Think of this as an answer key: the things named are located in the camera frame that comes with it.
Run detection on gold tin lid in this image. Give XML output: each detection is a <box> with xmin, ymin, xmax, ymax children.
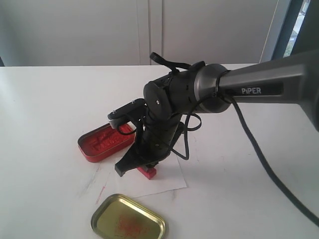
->
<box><xmin>90</xmin><ymin>194</ymin><xmax>166</xmax><ymax>239</ymax></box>

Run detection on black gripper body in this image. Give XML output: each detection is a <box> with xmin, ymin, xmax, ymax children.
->
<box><xmin>134</xmin><ymin>112</ymin><xmax>181</xmax><ymax>166</ymax></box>

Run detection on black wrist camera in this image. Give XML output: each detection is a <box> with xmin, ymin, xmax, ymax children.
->
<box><xmin>108</xmin><ymin>98</ymin><xmax>146</xmax><ymax>129</ymax></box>

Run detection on red ink pad tin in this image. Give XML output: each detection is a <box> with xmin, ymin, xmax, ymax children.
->
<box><xmin>78</xmin><ymin>123</ymin><xmax>135</xmax><ymax>163</ymax></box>

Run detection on white paper sheet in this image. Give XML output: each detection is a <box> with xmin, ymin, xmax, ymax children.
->
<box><xmin>112</xmin><ymin>154</ymin><xmax>186</xmax><ymax>198</ymax></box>

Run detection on red stamp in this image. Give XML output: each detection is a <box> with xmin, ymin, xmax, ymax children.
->
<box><xmin>137</xmin><ymin>166</ymin><xmax>157</xmax><ymax>180</ymax></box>

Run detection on white cabinet doors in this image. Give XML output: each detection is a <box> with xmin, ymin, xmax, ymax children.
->
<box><xmin>0</xmin><ymin>0</ymin><xmax>290</xmax><ymax>66</ymax></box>

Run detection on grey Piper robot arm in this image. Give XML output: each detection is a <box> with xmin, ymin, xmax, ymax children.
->
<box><xmin>108</xmin><ymin>50</ymin><xmax>319</xmax><ymax>176</ymax></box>

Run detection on dark window frame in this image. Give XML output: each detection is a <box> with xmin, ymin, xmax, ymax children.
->
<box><xmin>271</xmin><ymin>0</ymin><xmax>319</xmax><ymax>60</ymax></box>

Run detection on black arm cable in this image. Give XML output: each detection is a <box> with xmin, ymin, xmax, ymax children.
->
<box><xmin>117</xmin><ymin>51</ymin><xmax>319</xmax><ymax>225</ymax></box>

